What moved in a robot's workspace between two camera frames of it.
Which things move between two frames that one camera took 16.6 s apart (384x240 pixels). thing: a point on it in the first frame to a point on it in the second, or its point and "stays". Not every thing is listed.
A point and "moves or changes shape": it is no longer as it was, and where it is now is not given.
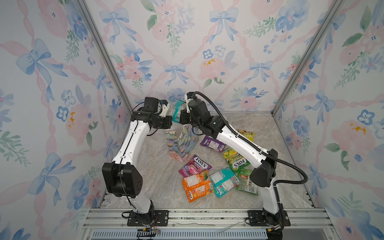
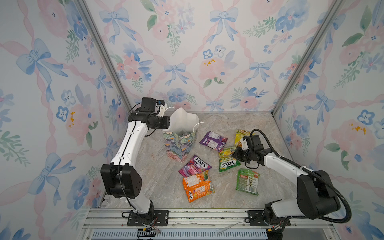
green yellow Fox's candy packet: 235,160 moves or changes shape
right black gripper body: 185,119 to 244,155
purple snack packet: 212,143 stays
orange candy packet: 197,186 stays
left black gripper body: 165,123 stays
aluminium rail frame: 207,224 stays
